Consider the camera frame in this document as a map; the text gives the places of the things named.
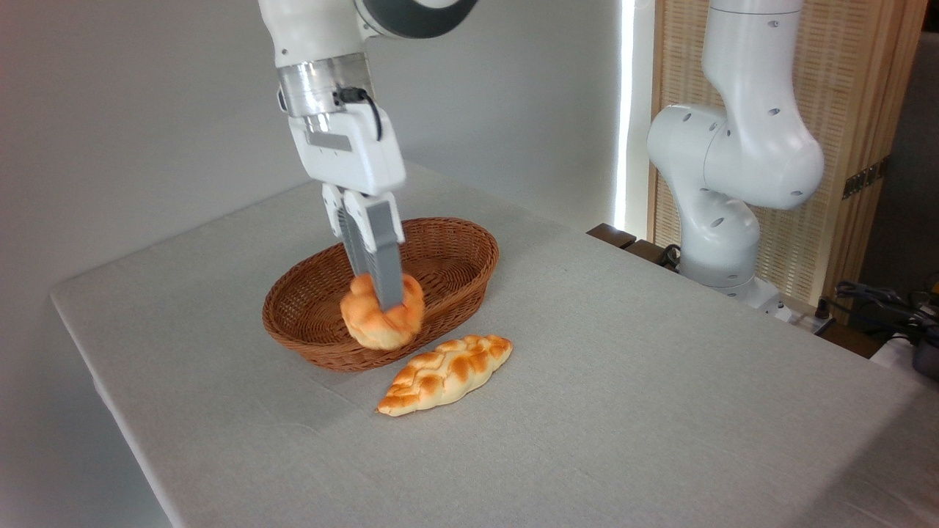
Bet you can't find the brown wicker oval basket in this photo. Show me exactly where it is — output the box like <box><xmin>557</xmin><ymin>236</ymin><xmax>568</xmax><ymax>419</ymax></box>
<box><xmin>262</xmin><ymin>216</ymin><xmax>500</xmax><ymax>373</ymax></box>

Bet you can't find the grey linen tablecloth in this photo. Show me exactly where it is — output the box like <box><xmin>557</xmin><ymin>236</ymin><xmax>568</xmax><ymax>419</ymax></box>
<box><xmin>50</xmin><ymin>163</ymin><xmax>939</xmax><ymax>528</ymax></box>

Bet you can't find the black cable bundle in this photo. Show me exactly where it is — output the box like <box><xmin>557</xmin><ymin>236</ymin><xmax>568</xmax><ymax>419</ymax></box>
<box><xmin>827</xmin><ymin>279</ymin><xmax>939</xmax><ymax>345</ymax></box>

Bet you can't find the round knotted bread roll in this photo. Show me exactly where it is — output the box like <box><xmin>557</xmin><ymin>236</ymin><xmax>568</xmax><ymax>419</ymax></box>
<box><xmin>340</xmin><ymin>272</ymin><xmax>426</xmax><ymax>351</ymax></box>

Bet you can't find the black screen hinge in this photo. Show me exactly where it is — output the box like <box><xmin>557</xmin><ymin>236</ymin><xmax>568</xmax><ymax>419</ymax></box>
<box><xmin>841</xmin><ymin>157</ymin><xmax>891</xmax><ymax>199</ymax></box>

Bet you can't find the long braided bread loaf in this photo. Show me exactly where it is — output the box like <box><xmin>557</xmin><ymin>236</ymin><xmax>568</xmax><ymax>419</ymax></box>
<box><xmin>376</xmin><ymin>334</ymin><xmax>514</xmax><ymax>417</ymax></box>

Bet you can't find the wooden rattan folding screen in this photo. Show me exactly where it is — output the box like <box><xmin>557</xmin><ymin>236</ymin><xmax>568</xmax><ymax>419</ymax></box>
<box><xmin>648</xmin><ymin>0</ymin><xmax>929</xmax><ymax>323</ymax></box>

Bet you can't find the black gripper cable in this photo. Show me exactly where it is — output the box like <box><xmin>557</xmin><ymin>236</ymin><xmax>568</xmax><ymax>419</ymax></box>
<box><xmin>334</xmin><ymin>87</ymin><xmax>384</xmax><ymax>142</ymax></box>

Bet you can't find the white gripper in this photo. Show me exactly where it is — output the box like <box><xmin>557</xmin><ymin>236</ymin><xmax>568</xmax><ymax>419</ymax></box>
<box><xmin>286</xmin><ymin>100</ymin><xmax>407</xmax><ymax>311</ymax></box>

